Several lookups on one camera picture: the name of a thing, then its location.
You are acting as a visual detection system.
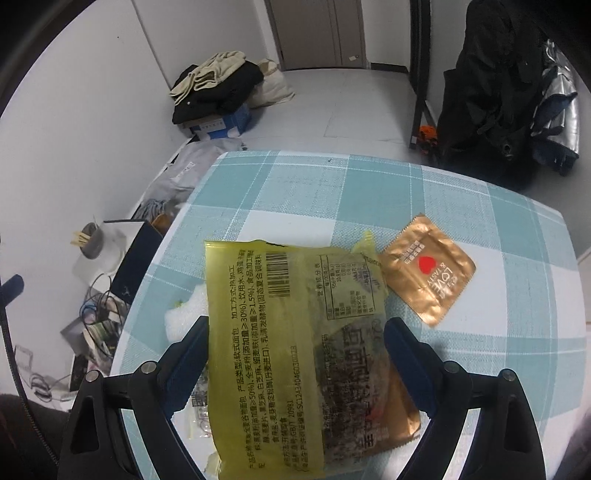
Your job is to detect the silver jacket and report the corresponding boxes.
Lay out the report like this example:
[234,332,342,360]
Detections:
[531,39,580,176]

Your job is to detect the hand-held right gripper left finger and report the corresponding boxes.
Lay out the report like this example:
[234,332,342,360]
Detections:
[55,315,211,480]

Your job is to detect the tangle of cables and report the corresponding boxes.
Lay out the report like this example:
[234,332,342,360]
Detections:
[81,272,124,326]

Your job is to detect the white foam piece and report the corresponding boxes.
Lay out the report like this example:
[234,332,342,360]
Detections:
[164,284,211,347]

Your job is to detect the blue and white cardboard box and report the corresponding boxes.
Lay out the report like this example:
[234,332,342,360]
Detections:
[178,102,252,141]

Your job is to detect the grey plastic-wrapped garment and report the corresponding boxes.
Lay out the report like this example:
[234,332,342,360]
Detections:
[139,138,247,217]

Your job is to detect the stack of booklets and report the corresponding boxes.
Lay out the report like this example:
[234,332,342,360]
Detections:
[60,318,122,367]

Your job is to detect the white printed packet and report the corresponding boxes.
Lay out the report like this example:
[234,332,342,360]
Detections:
[172,369,222,476]

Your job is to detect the beige garment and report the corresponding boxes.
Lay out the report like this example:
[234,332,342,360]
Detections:
[168,52,247,104]

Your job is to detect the teal checked tablecloth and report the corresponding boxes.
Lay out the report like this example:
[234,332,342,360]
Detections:
[108,148,580,480]

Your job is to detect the dark blue flat box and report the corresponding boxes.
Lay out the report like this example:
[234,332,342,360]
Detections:
[111,222,162,305]

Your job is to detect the black hanging coat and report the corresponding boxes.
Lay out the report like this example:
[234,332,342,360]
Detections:
[436,0,555,190]

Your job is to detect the grey cup with sticks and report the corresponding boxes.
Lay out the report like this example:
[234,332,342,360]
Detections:
[69,220,105,260]

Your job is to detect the brown heart-print snack packet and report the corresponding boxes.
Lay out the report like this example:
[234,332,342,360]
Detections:
[360,364,422,457]
[379,213,477,328]

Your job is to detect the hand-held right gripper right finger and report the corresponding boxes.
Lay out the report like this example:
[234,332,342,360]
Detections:
[383,316,548,480]

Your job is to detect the beige tote bag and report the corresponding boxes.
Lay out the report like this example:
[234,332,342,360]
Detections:
[247,58,296,109]

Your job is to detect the pile of clothes on box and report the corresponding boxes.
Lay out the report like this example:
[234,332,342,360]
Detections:
[172,60,265,125]

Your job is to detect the yellow bread wrapper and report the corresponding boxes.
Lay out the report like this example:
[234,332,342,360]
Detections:
[203,231,393,476]

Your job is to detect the black coat rack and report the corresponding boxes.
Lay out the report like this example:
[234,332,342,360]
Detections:
[409,0,437,151]

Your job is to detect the grey door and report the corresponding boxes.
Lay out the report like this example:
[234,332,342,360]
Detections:
[265,0,368,71]

